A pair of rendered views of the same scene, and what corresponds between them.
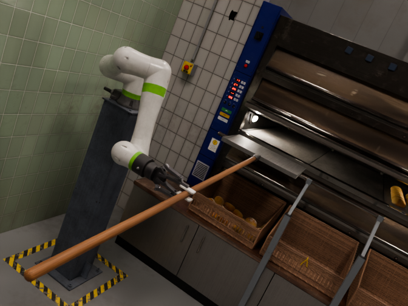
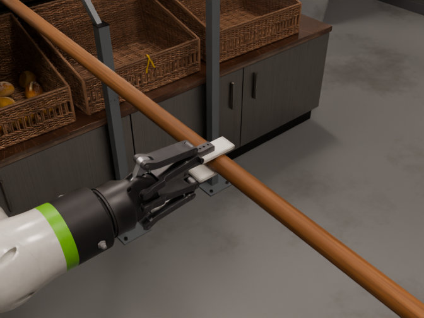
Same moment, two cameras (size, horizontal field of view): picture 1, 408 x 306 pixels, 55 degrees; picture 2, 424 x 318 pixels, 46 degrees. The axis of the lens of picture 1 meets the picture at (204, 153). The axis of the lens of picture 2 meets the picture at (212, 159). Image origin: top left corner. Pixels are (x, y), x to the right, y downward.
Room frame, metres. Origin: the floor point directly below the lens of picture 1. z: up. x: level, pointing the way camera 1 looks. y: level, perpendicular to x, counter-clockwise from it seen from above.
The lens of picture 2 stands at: (1.21, 0.55, 1.62)
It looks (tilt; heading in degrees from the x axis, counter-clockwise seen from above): 38 degrees down; 300
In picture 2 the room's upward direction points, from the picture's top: straight up
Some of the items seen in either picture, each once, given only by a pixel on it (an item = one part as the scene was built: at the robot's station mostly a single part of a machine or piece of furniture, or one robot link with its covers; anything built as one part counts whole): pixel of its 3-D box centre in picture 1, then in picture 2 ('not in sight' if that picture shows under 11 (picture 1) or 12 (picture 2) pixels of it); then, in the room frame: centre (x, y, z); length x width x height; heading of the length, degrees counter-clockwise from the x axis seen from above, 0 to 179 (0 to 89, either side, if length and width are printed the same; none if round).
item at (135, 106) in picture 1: (122, 96); not in sight; (2.28, 0.58, 1.23); 0.26 x 0.15 x 0.06; 70
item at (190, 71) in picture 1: (189, 68); not in sight; (3.27, 0.39, 1.46); 0.10 x 0.07 x 0.10; 70
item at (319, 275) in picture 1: (310, 247); (113, 41); (2.53, -0.94, 0.72); 0.56 x 0.49 x 0.28; 70
